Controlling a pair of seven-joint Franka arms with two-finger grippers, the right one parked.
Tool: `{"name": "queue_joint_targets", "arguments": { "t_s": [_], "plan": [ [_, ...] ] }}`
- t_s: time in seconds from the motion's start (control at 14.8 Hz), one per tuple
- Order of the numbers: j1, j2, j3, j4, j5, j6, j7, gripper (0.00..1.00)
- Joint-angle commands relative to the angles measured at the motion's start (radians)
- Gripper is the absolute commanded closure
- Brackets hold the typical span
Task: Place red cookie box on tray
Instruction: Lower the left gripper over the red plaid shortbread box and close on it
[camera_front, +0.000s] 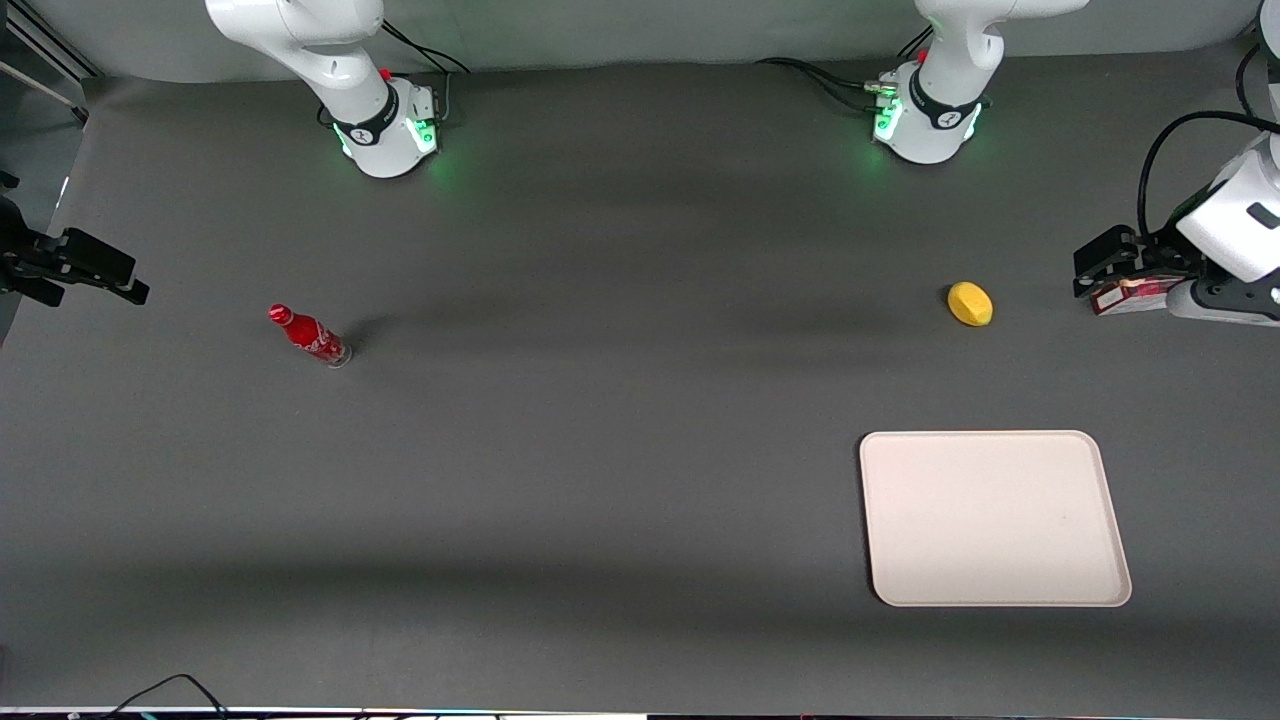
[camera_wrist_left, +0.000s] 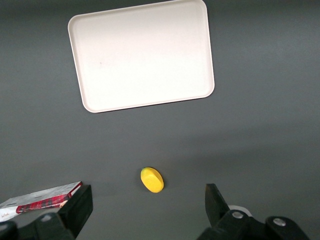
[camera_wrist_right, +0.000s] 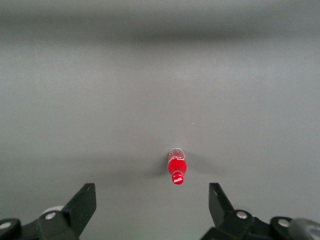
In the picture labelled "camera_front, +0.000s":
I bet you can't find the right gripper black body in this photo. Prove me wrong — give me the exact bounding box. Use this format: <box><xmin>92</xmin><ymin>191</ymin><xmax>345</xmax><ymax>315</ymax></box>
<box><xmin>0</xmin><ymin>195</ymin><xmax>67</xmax><ymax>309</ymax></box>

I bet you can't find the red cookie box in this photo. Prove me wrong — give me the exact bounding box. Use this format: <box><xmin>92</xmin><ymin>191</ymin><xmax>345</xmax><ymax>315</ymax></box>
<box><xmin>1090</xmin><ymin>275</ymin><xmax>1191</xmax><ymax>317</ymax></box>

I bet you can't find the beige plastic tray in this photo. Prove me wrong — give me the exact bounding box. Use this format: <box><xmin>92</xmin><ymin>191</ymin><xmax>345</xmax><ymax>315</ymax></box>
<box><xmin>859</xmin><ymin>430</ymin><xmax>1133</xmax><ymax>608</ymax></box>

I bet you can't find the yellow lemon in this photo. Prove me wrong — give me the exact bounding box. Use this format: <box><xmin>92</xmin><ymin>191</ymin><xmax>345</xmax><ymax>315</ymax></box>
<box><xmin>947</xmin><ymin>281</ymin><xmax>995</xmax><ymax>328</ymax></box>

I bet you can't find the red cola bottle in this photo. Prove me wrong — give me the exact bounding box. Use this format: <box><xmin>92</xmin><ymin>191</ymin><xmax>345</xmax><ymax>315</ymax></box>
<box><xmin>267</xmin><ymin>303</ymin><xmax>353</xmax><ymax>369</ymax></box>

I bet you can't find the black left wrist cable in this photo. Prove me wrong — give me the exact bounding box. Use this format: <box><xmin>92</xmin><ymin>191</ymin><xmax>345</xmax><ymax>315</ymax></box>
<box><xmin>1137</xmin><ymin>110</ymin><xmax>1280</xmax><ymax>241</ymax></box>

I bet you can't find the metal frame bar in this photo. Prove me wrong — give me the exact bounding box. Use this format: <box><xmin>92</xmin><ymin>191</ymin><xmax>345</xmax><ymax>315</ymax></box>
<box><xmin>0</xmin><ymin>0</ymin><xmax>103</xmax><ymax>127</ymax></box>

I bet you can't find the black left arm base cable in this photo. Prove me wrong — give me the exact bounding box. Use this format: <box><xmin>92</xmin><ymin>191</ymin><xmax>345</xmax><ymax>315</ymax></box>
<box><xmin>755</xmin><ymin>57</ymin><xmax>893</xmax><ymax>113</ymax></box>

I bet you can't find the black arm base cable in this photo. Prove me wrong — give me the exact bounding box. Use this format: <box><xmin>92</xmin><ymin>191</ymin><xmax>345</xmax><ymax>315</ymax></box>
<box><xmin>380</xmin><ymin>18</ymin><xmax>471</xmax><ymax>77</ymax></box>
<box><xmin>755</xmin><ymin>57</ymin><xmax>893</xmax><ymax>113</ymax></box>

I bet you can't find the black right arm base cable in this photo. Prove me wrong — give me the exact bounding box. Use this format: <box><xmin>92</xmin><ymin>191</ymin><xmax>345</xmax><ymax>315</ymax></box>
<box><xmin>380</xmin><ymin>18</ymin><xmax>471</xmax><ymax>77</ymax></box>

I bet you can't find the black cable at table edge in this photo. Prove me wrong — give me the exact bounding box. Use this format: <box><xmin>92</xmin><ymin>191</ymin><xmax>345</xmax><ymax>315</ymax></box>
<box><xmin>100</xmin><ymin>673</ymin><xmax>233</xmax><ymax>720</ymax></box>

